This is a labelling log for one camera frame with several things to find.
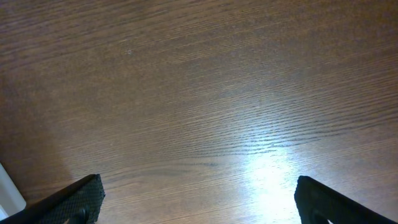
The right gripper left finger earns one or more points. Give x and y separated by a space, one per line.
79 202

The white plastic cutlery tray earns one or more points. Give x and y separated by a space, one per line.
11 199

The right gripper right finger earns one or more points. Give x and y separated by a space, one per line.
317 203

